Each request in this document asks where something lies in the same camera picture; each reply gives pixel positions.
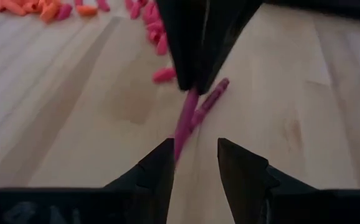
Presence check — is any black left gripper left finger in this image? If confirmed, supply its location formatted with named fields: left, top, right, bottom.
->
left=103, top=138, right=176, bottom=224

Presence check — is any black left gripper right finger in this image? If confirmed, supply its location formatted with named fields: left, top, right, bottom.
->
left=217, top=138, right=318, bottom=224

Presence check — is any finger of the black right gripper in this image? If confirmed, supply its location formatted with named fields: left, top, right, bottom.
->
left=154, top=0, right=211, bottom=91
left=197, top=0, right=263, bottom=96

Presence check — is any pink foam earplug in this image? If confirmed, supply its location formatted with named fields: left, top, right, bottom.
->
left=152, top=67, right=178, bottom=85
left=147, top=20, right=165, bottom=32
left=130, top=1, right=142, bottom=19
left=97, top=0, right=111, bottom=12
left=156, top=34, right=169, bottom=56
left=142, top=2, right=158, bottom=23
left=55, top=3, right=73, bottom=21

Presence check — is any dark magenta crayon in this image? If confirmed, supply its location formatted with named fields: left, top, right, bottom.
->
left=192, top=77, right=230, bottom=131

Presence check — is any orange foam earplug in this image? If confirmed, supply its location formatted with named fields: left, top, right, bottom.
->
left=0, top=0, right=27, bottom=16
left=22, top=0, right=44, bottom=13
left=39, top=1, right=61, bottom=23
left=75, top=5, right=98, bottom=17

